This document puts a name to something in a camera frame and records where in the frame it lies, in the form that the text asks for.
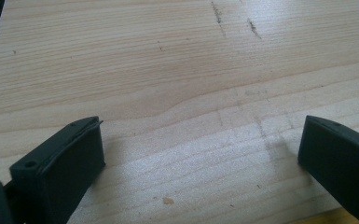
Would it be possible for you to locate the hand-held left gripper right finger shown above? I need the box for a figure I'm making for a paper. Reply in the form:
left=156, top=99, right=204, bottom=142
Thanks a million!
left=297, top=115, right=359, bottom=224

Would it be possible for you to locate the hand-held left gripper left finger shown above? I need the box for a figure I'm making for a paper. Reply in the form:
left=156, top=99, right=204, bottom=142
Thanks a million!
left=8, top=115, right=106, bottom=224

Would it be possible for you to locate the square wooden coaster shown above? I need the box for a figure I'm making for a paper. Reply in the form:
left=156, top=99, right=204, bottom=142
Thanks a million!
left=290, top=207, right=359, bottom=224

